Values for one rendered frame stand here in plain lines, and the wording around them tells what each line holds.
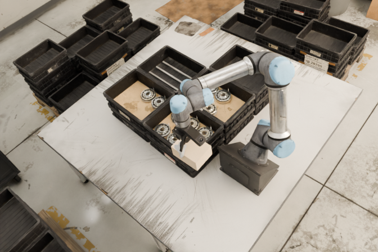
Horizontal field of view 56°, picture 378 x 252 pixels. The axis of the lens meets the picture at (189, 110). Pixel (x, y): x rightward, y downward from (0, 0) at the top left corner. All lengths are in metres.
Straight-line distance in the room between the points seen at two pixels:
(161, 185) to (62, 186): 1.28
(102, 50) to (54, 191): 1.31
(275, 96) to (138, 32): 2.26
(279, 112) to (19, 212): 1.80
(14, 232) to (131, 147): 0.90
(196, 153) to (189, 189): 0.43
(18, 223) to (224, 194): 1.35
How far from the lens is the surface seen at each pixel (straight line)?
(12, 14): 5.08
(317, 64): 3.20
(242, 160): 1.92
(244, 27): 3.76
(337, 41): 3.32
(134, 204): 2.14
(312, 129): 2.36
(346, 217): 2.90
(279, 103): 1.73
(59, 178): 3.29
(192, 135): 1.63
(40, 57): 3.66
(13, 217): 2.67
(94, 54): 3.43
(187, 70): 2.53
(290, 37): 3.48
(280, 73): 1.63
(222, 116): 2.22
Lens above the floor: 2.57
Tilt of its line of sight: 50 degrees down
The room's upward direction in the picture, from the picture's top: 10 degrees counter-clockwise
